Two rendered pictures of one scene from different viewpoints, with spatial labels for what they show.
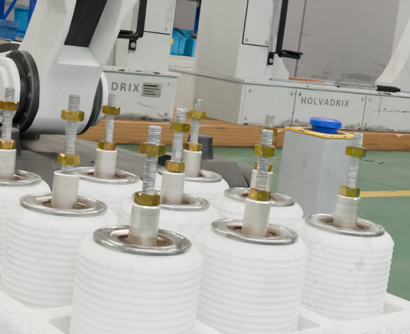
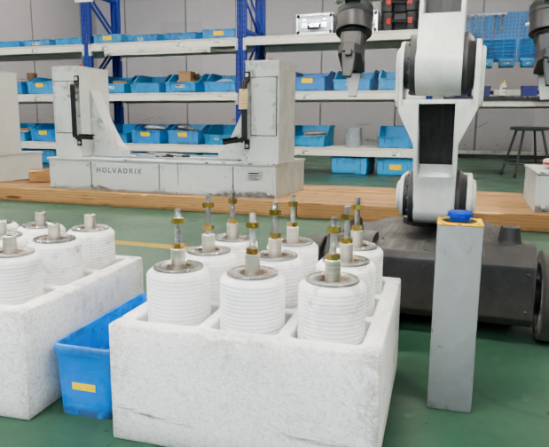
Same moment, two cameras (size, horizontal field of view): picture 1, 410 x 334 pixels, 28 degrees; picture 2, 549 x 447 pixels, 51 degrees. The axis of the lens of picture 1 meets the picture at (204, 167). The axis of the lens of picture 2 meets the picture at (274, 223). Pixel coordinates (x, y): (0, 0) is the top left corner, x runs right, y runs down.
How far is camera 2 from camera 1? 0.80 m
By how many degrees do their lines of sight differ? 56
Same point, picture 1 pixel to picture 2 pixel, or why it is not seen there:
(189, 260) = (173, 277)
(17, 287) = not seen: hidden behind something
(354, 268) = (307, 305)
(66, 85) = (429, 191)
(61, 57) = (424, 172)
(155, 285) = (154, 286)
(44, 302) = not seen: hidden behind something
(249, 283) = (223, 298)
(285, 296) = (241, 309)
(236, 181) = (527, 262)
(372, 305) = (323, 333)
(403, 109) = not seen: outside the picture
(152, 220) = (174, 255)
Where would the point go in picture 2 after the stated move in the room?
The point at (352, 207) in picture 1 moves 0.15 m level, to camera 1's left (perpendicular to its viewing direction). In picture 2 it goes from (328, 267) to (270, 247)
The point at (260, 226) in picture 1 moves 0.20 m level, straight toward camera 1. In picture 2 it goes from (247, 269) to (106, 286)
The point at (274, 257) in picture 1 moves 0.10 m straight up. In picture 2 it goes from (231, 285) to (231, 215)
